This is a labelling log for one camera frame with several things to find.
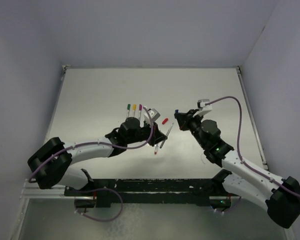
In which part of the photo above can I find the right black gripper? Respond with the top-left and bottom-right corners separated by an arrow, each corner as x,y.
175,109 -> 208,149

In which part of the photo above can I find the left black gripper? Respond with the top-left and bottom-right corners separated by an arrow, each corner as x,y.
126,119 -> 167,147

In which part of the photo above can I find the blue-end white marker pen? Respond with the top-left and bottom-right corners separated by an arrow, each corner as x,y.
159,122 -> 174,149

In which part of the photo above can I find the red-end white marker pen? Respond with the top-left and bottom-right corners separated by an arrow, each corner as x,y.
154,144 -> 159,155

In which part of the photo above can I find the purple-end white marker pen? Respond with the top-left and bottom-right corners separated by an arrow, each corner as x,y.
137,108 -> 143,121

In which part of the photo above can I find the yellow-end white marker pen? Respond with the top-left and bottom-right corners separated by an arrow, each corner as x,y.
132,109 -> 136,118

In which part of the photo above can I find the green-end white marker pen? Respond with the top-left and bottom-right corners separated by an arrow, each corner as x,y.
126,110 -> 130,119

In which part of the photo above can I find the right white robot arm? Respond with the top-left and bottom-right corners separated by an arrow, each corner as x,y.
174,109 -> 300,229

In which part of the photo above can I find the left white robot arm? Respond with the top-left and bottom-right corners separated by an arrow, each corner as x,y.
27,117 -> 168,196

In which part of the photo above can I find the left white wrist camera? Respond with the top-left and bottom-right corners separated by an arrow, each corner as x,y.
144,108 -> 161,124

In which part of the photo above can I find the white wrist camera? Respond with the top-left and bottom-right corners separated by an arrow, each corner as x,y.
144,108 -> 161,124
196,99 -> 213,117

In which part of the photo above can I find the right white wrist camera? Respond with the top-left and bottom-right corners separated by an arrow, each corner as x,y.
196,99 -> 213,117

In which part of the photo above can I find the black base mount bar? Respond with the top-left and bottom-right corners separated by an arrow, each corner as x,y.
64,177 -> 231,209

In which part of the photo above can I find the aluminium frame rail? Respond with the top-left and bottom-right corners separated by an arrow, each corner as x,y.
236,66 -> 287,201

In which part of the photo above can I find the lower purple cable loop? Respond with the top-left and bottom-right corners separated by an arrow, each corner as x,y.
74,186 -> 126,223

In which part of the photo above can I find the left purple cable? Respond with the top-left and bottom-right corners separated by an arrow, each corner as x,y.
27,106 -> 158,183

